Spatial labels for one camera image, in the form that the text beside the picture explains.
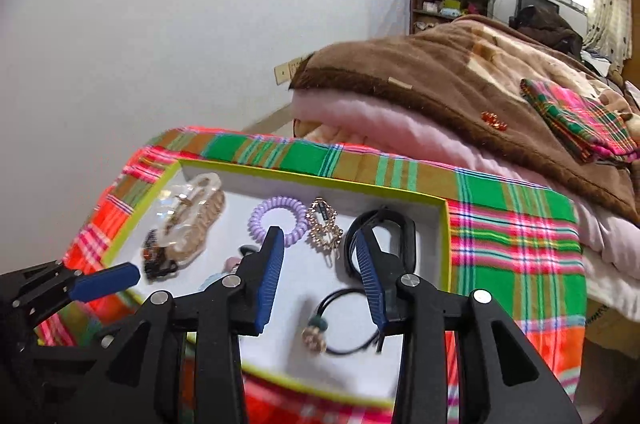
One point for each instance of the clear beige hair claw clip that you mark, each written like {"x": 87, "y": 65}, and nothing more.
{"x": 200, "y": 214}

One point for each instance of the wooden shelf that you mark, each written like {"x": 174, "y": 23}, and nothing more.
{"x": 425, "y": 6}

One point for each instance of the yellow-green cardboard tray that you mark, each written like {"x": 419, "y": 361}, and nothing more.
{"x": 310, "y": 264}

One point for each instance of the small red ornament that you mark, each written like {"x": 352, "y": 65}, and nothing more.
{"x": 494, "y": 120}

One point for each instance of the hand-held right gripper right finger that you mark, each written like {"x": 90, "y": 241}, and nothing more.
{"x": 371, "y": 286}

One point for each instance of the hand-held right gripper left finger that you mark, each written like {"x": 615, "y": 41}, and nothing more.
{"x": 265, "y": 281}

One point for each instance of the pink blanket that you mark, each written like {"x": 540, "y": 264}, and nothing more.
{"x": 380, "y": 119}

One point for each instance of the dark brown clothing pile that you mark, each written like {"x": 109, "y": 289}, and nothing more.
{"x": 550, "y": 29}

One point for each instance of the plaid bed cloth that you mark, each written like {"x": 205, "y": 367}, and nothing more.
{"x": 500, "y": 229}

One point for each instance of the black wristband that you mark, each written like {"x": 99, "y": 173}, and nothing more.
{"x": 405, "y": 229}

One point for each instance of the rhinestone hair clip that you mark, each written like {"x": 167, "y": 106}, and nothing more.
{"x": 322, "y": 229}

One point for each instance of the brown blanket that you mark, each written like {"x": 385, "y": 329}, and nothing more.
{"x": 450, "y": 69}

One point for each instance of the folded plaid cloth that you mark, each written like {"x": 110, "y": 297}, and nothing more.
{"x": 575, "y": 114}

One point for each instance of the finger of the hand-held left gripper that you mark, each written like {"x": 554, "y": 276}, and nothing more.
{"x": 75, "y": 336}
{"x": 105, "y": 282}

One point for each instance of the wall outlet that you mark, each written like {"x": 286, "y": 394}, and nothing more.
{"x": 290, "y": 71}

